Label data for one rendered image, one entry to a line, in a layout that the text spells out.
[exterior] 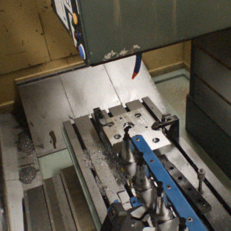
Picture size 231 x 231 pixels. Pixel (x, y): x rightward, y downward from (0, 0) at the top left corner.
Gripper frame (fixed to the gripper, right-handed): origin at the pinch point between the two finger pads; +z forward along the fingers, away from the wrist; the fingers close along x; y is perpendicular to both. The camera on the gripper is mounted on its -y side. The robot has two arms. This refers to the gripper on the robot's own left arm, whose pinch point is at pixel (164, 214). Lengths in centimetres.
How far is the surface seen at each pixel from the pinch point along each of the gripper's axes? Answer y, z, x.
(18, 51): 13, -26, -152
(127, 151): -5.5, -1.8, -20.6
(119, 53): -38.1, -0.3, -20.2
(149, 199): -1.7, -2.1, -4.9
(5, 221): 39, -51, -48
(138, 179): -4.5, -2.7, -10.3
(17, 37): 4, -23, -152
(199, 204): 23.9, 19.4, -12.8
